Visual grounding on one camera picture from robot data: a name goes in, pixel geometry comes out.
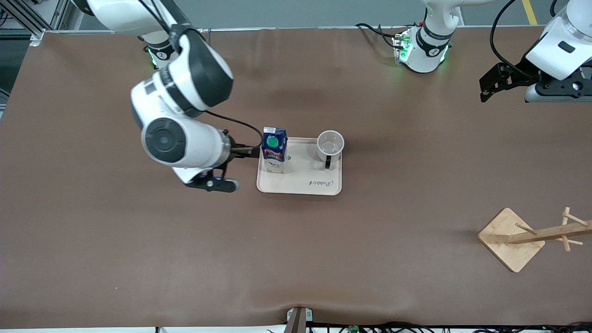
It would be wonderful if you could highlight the cream rabbit print tray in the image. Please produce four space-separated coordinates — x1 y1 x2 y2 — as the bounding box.
257 137 343 196

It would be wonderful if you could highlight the black left arm base cable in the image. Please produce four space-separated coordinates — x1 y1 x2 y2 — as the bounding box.
355 22 404 52

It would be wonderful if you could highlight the white smiley mug black handle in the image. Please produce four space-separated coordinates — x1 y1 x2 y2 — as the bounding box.
316 130 345 169

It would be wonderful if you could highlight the aluminium frame profile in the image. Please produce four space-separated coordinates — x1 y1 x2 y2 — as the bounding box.
0 0 70 47

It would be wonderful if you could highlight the blue milk carton green cap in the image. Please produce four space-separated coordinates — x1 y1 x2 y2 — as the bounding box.
261 127 289 175

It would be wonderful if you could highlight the wooden mug rack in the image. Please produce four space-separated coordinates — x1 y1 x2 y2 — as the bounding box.
477 207 592 273

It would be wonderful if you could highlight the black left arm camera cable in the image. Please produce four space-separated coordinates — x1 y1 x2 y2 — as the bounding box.
489 0 537 77

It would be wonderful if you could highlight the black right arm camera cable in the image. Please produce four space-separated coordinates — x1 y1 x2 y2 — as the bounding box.
139 0 263 148

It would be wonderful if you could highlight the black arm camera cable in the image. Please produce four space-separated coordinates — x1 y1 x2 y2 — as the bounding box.
139 0 263 148
489 0 537 77

